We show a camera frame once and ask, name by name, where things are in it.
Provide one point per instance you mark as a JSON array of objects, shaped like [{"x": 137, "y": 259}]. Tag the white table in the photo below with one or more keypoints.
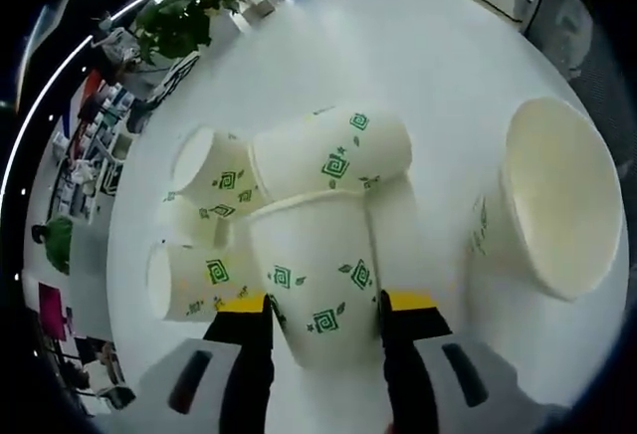
[{"x": 398, "y": 56}]

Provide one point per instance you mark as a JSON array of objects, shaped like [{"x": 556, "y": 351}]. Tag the pink wall screen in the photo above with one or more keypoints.
[{"x": 50, "y": 309}]

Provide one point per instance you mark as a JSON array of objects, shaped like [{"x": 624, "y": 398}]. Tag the green potted plant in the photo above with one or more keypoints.
[{"x": 174, "y": 21}]

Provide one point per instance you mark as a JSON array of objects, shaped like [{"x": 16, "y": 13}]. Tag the shelving with white boxes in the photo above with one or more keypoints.
[{"x": 89, "y": 155}]

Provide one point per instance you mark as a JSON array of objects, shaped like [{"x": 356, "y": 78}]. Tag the glass jar with brown contents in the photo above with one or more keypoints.
[{"x": 259, "y": 11}]

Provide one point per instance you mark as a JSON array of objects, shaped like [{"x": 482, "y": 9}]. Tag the grey mesh office chair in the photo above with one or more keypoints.
[{"x": 572, "y": 31}]

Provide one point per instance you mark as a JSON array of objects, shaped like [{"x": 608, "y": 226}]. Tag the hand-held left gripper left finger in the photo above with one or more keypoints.
[{"x": 249, "y": 354}]

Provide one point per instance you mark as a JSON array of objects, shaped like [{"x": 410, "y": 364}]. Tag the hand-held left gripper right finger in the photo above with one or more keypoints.
[{"x": 403, "y": 354}]

